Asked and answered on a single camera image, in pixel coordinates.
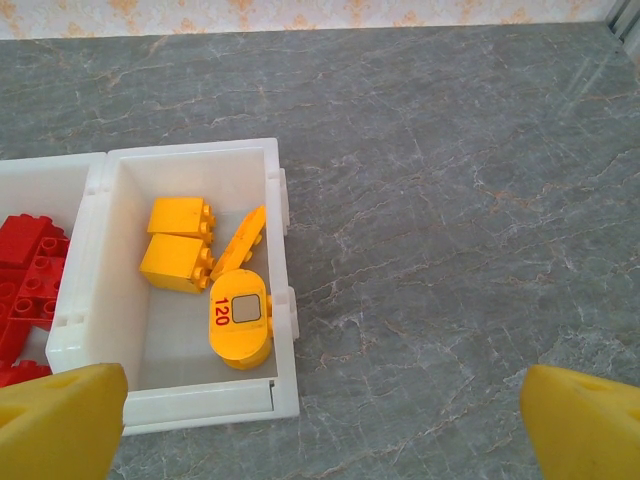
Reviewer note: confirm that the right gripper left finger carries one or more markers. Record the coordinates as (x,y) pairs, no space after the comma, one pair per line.
(55,425)

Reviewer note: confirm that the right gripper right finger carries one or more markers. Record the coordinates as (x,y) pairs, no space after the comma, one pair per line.
(585,430)

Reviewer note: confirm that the red long lego brick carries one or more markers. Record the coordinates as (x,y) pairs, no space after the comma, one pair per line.
(22,374)

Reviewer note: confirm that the red square lego brick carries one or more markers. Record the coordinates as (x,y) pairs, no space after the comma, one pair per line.
(10,340)

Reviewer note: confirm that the large red studded lego brick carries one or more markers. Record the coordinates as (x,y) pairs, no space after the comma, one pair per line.
(35,295)

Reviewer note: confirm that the red sloped roof lego brick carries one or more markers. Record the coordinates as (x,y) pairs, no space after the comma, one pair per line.
(25,240)

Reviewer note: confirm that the white plastic bin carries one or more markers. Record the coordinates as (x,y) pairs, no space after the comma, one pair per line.
(50,190)
(120,240)

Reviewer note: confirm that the yellow square lego brick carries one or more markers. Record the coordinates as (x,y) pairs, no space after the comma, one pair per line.
(172,262)
(180,217)

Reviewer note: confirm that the yellow rounded printed lego brick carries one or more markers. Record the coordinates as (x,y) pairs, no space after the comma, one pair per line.
(240,325)

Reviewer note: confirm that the yellow long lego brick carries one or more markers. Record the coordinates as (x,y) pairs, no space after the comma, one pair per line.
(240,242)

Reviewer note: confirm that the aluminium frame post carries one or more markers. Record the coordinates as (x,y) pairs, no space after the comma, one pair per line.
(627,20)

